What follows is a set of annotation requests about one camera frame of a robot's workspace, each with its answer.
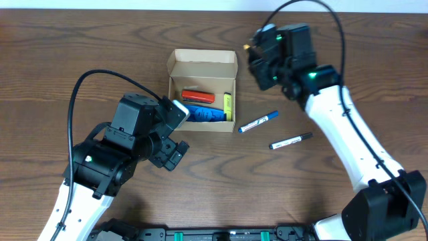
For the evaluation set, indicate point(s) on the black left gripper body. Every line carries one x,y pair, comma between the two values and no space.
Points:
170,152

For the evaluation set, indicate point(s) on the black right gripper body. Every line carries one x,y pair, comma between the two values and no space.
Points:
262,71

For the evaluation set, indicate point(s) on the black correction tape dispenser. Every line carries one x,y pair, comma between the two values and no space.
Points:
252,54

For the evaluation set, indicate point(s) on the blue magnetic whiteboard duster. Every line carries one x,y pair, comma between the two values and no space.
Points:
204,114

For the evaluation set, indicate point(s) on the yellow highlighter pen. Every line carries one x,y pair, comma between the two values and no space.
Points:
227,106

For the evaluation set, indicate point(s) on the red stapler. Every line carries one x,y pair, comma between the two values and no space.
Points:
198,96

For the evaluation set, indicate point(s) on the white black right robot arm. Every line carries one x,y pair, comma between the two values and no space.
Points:
388,199

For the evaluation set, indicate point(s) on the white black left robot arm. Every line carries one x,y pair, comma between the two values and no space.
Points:
107,159

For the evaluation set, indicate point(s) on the open brown cardboard box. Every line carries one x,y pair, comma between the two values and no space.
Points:
210,71

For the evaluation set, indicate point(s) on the blue capped whiteboard marker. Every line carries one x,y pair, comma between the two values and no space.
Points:
258,121

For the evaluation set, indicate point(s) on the black capped whiteboard marker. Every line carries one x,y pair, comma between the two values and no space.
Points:
290,141

